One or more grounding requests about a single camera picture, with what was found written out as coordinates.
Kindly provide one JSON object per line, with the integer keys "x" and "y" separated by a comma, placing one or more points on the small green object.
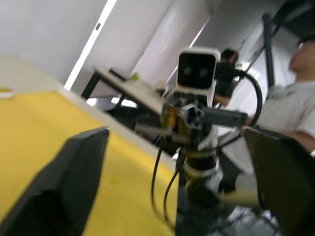
{"x": 134, "y": 77}

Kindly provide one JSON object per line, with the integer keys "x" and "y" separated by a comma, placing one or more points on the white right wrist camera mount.
{"x": 195, "y": 71}

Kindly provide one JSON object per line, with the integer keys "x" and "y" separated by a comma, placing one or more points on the background table with black legs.
{"x": 137, "y": 92}

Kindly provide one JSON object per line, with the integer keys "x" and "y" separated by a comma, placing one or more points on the black metal frame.
{"x": 268, "y": 49}

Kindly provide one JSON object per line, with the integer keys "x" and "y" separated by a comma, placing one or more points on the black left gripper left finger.
{"x": 61, "y": 186}

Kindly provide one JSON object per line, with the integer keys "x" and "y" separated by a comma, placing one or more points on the flat black device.
{"x": 118, "y": 73}

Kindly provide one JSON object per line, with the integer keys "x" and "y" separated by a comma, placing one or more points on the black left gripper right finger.
{"x": 288, "y": 182}

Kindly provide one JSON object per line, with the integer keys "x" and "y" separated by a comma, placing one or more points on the person in white shirt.
{"x": 288, "y": 105}

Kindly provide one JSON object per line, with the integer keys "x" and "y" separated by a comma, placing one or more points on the white ceiling light strip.
{"x": 91, "y": 41}

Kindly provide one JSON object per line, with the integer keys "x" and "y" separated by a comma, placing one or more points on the yellow table mat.
{"x": 32, "y": 127}

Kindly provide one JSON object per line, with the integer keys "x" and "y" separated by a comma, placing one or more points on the dark-haired person in black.
{"x": 227, "y": 73}

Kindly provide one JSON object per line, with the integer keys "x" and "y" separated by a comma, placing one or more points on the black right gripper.
{"x": 189, "y": 120}

